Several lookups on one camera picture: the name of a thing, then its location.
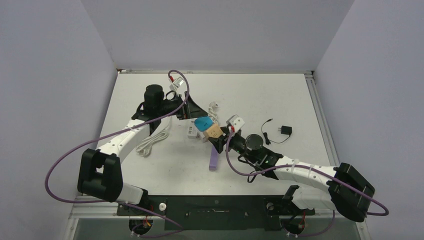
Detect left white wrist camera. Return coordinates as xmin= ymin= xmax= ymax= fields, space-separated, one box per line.
xmin=168 ymin=76 xmax=185 ymax=97

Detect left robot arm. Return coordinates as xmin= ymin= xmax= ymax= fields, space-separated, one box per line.
xmin=77 ymin=84 xmax=208 ymax=215

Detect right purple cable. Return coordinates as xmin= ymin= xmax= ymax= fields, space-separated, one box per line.
xmin=225 ymin=129 xmax=390 ymax=238

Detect white power strip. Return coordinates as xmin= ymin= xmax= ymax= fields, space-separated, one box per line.
xmin=187 ymin=125 xmax=199 ymax=139

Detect aluminium frame rail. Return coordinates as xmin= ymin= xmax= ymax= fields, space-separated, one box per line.
xmin=304 ymin=70 xmax=368 ymax=219

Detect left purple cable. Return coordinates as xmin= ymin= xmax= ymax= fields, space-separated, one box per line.
xmin=44 ymin=69 xmax=190 ymax=238

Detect purple cable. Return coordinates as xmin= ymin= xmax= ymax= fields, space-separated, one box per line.
xmin=225 ymin=129 xmax=390 ymax=238
xmin=44 ymin=69 xmax=190 ymax=238

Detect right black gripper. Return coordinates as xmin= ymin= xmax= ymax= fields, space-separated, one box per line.
xmin=210 ymin=126 xmax=258 ymax=164

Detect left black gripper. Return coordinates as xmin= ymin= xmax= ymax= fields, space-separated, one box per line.
xmin=156 ymin=91 xmax=207 ymax=121

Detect blue plug cube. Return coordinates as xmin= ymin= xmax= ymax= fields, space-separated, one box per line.
xmin=194 ymin=116 xmax=214 ymax=132

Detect braided white cord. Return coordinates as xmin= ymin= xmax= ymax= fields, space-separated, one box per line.
xmin=206 ymin=101 xmax=221 ymax=124

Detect orange plug cube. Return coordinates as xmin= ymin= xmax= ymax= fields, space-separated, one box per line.
xmin=202 ymin=123 xmax=224 ymax=140

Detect black plug with cable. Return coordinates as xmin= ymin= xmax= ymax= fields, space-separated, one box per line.
xmin=260 ymin=118 xmax=293 ymax=145

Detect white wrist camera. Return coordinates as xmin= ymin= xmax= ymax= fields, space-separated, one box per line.
xmin=168 ymin=76 xmax=185 ymax=97
xmin=226 ymin=114 xmax=245 ymax=133

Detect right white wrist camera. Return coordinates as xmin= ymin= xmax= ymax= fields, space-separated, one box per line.
xmin=226 ymin=114 xmax=245 ymax=133

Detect white plug adapter with sticker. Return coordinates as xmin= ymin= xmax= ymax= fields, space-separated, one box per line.
xmin=199 ymin=132 xmax=208 ymax=143

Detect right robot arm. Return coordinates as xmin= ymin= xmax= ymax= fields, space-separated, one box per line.
xmin=208 ymin=133 xmax=375 ymax=223

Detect purple power strip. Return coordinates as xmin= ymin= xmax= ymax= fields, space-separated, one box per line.
xmin=208 ymin=146 xmax=220 ymax=171

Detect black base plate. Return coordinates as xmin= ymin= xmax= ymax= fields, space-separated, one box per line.
xmin=115 ymin=194 xmax=316 ymax=232

